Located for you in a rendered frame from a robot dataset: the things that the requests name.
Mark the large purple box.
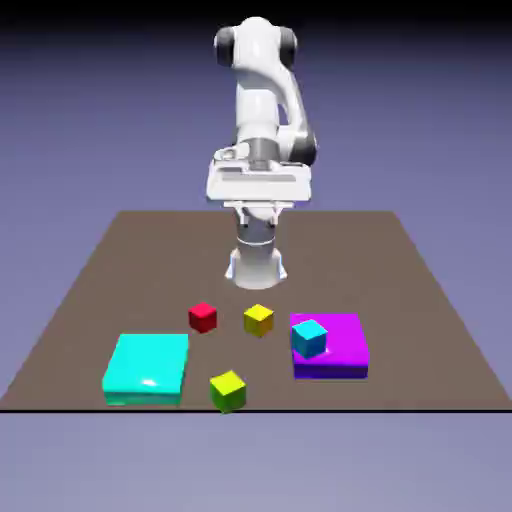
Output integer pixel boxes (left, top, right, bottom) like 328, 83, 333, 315
288, 312, 370, 381

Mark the small red cube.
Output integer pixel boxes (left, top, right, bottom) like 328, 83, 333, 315
187, 301, 219, 335

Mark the large cyan box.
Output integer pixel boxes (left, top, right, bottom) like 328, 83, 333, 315
101, 332, 190, 408

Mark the small yellow cube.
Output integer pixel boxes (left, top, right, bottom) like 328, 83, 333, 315
242, 303, 276, 338

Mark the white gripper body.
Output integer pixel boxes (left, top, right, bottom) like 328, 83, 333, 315
205, 158, 314, 210

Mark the small yellow-green cube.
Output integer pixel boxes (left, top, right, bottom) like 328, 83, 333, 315
208, 369, 248, 415

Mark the small cyan cube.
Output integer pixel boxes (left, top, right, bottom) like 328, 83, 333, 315
290, 318, 329, 360

